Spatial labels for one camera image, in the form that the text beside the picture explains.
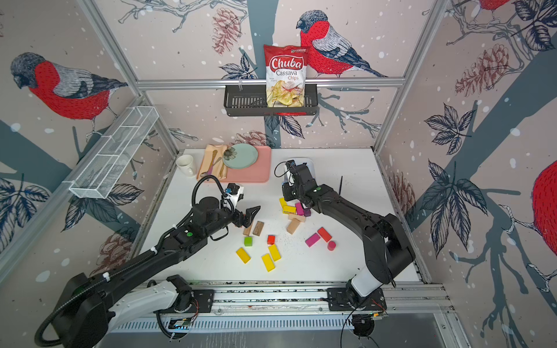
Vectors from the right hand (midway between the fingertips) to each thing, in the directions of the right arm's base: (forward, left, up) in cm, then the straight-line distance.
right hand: (285, 185), depth 88 cm
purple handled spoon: (+22, +41, -13) cm, 48 cm away
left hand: (-10, +11, +6) cm, 16 cm away
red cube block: (-18, +5, -14) cm, 23 cm away
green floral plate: (+29, +27, -13) cm, 42 cm away
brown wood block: (-13, +11, -13) cm, 21 cm away
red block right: (-14, -17, -15) cm, 26 cm away
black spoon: (+17, -29, -15) cm, 37 cm away
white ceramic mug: (+17, +52, -6) cm, 55 cm away
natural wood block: (-12, -3, -13) cm, 18 cm away
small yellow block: (+1, +2, -14) cm, 15 cm away
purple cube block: (-5, -10, -13) cm, 17 cm away
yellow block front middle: (-26, +6, -16) cm, 31 cm away
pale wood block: (-7, -8, -15) cm, 18 cm away
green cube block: (-19, +15, -14) cm, 28 cm away
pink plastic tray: (+19, +14, -15) cm, 28 cm away
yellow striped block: (-3, -2, -14) cm, 15 cm away
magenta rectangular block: (-17, -12, -15) cm, 25 cm away
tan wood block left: (-14, +16, -14) cm, 25 cm away
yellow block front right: (-22, +3, -15) cm, 27 cm away
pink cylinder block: (-20, -19, -13) cm, 31 cm away
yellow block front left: (-24, +16, -14) cm, 32 cm away
